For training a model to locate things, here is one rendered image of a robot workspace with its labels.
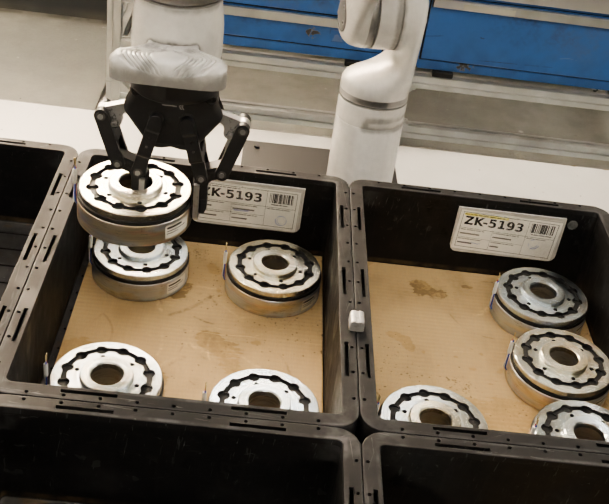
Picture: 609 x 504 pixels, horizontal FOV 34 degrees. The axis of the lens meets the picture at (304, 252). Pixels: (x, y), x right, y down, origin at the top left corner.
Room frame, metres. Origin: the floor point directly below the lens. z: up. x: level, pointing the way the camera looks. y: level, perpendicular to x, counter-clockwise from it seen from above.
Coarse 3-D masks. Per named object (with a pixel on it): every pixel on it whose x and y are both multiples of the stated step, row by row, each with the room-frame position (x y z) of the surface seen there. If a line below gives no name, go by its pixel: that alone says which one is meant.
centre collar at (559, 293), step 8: (528, 280) 0.93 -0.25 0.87; (536, 280) 0.93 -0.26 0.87; (544, 280) 0.93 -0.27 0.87; (528, 288) 0.91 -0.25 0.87; (552, 288) 0.92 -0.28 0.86; (560, 288) 0.92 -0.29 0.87; (528, 296) 0.90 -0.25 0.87; (536, 296) 0.90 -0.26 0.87; (560, 296) 0.91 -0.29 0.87; (536, 304) 0.89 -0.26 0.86; (544, 304) 0.89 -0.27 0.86; (552, 304) 0.89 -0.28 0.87; (560, 304) 0.90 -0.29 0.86
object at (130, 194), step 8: (112, 176) 0.77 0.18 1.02; (120, 176) 0.77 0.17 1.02; (128, 176) 0.78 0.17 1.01; (152, 176) 0.78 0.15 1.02; (112, 184) 0.76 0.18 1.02; (152, 184) 0.77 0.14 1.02; (160, 184) 0.77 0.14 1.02; (112, 192) 0.75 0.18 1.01; (120, 192) 0.75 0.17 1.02; (128, 192) 0.75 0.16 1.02; (136, 192) 0.75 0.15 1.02; (144, 192) 0.75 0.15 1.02; (152, 192) 0.76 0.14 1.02; (160, 192) 0.77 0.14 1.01
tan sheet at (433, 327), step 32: (384, 288) 0.92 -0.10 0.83; (416, 288) 0.93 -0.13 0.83; (448, 288) 0.94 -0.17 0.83; (480, 288) 0.95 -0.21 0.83; (384, 320) 0.87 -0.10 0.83; (416, 320) 0.87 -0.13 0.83; (448, 320) 0.88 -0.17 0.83; (480, 320) 0.89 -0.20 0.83; (384, 352) 0.81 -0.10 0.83; (416, 352) 0.82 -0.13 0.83; (448, 352) 0.83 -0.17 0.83; (480, 352) 0.84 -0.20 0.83; (384, 384) 0.76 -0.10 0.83; (416, 384) 0.77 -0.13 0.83; (448, 384) 0.78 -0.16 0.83; (480, 384) 0.78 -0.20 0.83; (512, 416) 0.74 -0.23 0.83
